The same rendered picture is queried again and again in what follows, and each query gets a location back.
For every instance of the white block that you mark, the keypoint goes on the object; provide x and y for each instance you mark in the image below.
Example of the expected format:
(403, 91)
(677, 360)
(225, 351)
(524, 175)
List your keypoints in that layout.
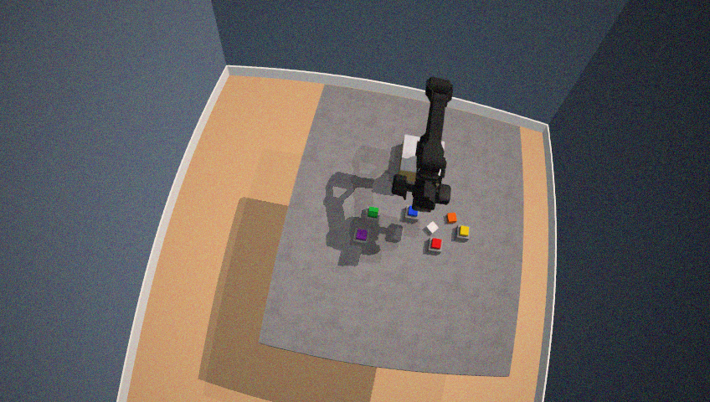
(431, 228)

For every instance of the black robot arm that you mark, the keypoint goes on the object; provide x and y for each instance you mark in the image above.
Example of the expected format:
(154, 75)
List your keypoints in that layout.
(429, 150)

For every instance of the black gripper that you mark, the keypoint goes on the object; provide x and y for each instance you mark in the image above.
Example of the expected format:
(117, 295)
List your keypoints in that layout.
(401, 186)

